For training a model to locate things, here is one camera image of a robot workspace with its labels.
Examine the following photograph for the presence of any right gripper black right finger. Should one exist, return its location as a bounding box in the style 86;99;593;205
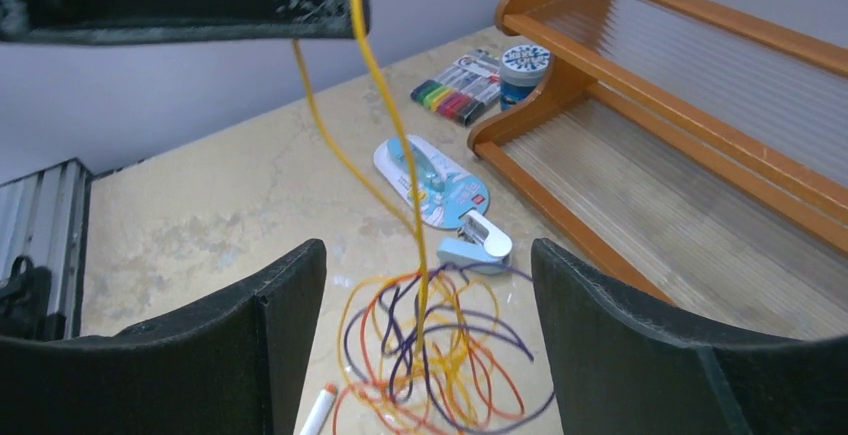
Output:
531;238;847;434

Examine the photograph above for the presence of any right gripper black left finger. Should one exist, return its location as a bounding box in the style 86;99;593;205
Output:
1;239;327;434

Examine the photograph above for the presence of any yellow cable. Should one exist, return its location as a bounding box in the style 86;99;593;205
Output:
291;0;505;427

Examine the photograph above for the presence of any red marker pen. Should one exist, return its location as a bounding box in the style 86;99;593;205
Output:
299;383;338;435

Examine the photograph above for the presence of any wooden shelf rack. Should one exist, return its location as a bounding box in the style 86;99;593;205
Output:
468;0;847;338

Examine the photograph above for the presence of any blue toothbrush blister pack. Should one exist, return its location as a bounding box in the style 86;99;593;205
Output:
373;135;491;230

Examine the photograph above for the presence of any blue round tin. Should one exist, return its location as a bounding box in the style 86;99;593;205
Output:
499;44;551;111

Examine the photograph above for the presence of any marker pen set pack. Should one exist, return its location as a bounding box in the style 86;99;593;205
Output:
410;49;500;127

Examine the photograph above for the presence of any aluminium rail frame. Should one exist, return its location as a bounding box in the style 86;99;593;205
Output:
1;159;92;341

